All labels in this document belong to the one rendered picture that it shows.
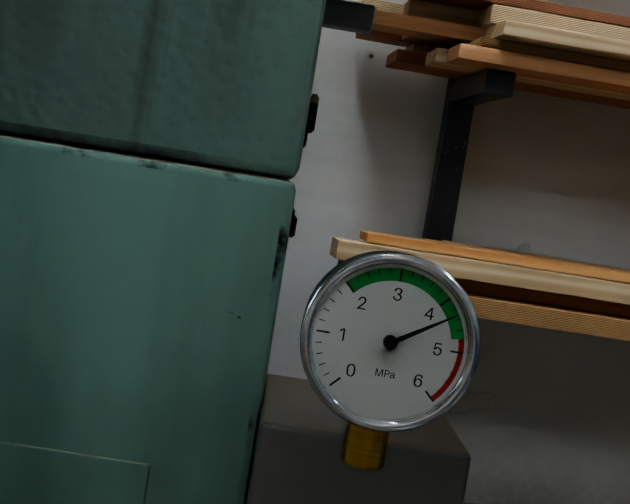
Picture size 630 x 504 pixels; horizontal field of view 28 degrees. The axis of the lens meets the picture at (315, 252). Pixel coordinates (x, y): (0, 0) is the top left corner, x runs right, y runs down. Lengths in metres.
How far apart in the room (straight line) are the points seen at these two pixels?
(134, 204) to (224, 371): 0.07
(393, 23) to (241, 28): 2.11
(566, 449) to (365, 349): 2.71
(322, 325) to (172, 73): 0.12
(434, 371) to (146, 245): 0.13
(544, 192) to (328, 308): 2.63
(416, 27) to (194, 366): 2.14
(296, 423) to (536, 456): 2.66
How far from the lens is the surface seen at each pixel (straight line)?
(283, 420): 0.48
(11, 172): 0.51
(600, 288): 2.59
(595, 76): 2.57
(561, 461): 3.15
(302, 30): 0.50
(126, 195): 0.50
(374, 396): 0.44
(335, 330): 0.44
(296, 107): 0.50
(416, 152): 2.98
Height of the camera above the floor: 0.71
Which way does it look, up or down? 3 degrees down
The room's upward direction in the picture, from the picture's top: 9 degrees clockwise
